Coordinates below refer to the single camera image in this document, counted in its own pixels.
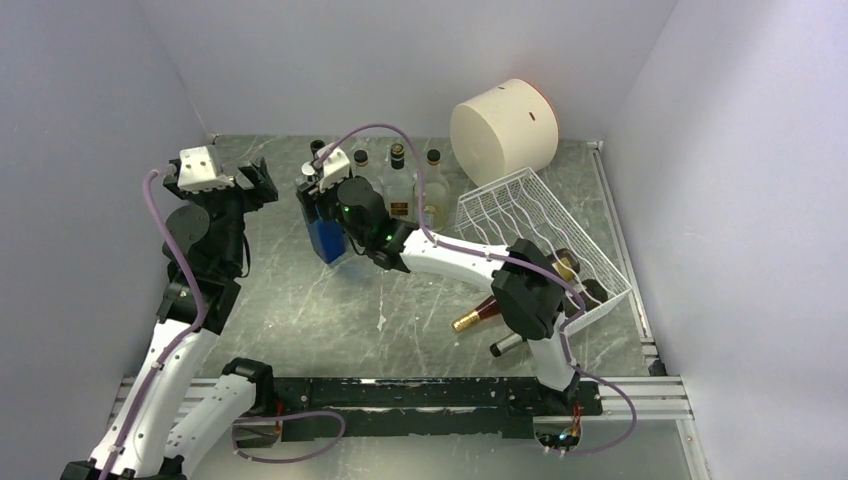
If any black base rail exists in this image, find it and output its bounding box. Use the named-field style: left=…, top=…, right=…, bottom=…
left=235, top=377, right=603, bottom=446

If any dark bottle black cap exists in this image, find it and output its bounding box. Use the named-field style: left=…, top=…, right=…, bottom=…
left=382, top=143, right=415, bottom=221

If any red wine bottle gold cap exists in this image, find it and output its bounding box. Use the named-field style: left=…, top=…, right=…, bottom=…
left=451, top=296, right=501, bottom=333

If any white wire wine rack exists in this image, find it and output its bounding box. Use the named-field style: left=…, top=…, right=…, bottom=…
left=453, top=168, right=631, bottom=335

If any cream cylindrical container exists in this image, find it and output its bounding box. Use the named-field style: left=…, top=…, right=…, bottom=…
left=449, top=78, right=560, bottom=186

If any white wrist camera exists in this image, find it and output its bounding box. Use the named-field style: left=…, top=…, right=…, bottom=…
left=177, top=146, right=234, bottom=193
left=316, top=146, right=351, bottom=192

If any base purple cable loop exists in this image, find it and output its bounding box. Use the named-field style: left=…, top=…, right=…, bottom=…
left=230, top=410, right=346, bottom=465

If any green wine bottle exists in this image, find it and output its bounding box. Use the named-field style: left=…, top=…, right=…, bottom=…
left=309, top=139, right=326, bottom=159

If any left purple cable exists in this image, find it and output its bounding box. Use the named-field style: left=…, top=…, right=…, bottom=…
left=95, top=166, right=208, bottom=480

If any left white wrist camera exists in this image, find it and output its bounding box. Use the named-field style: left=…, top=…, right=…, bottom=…
left=177, top=146, right=234, bottom=193

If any blue plastic tray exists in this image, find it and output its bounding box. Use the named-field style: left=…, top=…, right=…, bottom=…
left=296, top=162, right=350, bottom=266

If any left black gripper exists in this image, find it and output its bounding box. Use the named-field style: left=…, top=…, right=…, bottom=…
left=164, top=155, right=275, bottom=272

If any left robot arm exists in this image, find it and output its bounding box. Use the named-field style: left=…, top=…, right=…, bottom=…
left=62, top=154, right=281, bottom=479

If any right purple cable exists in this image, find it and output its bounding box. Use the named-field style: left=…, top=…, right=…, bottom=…
left=312, top=123, right=639, bottom=458

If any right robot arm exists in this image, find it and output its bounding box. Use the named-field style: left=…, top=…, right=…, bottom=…
left=295, top=174, right=586, bottom=414

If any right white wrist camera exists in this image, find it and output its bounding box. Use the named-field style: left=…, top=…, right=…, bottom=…
left=316, top=146, right=351, bottom=192

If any clear flask bottle black cap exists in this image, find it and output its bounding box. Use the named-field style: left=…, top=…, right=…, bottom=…
left=412, top=149, right=450, bottom=232

